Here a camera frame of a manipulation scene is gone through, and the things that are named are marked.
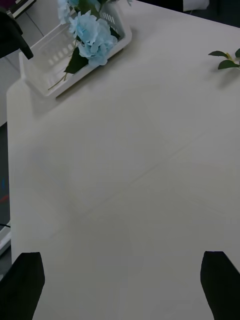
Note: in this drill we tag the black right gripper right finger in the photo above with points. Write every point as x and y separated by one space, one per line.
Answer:
222 287

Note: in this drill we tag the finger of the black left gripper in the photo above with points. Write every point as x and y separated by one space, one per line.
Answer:
11 35

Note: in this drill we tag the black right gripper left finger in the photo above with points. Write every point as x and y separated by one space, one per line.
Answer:
20 287

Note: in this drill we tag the pale blue artificial flower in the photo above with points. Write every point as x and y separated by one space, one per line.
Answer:
63 10
92 37

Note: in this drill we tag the shallow white slotted box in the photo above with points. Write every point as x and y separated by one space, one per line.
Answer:
40 65

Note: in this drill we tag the loose green leaf twig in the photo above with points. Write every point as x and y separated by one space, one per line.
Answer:
226 64

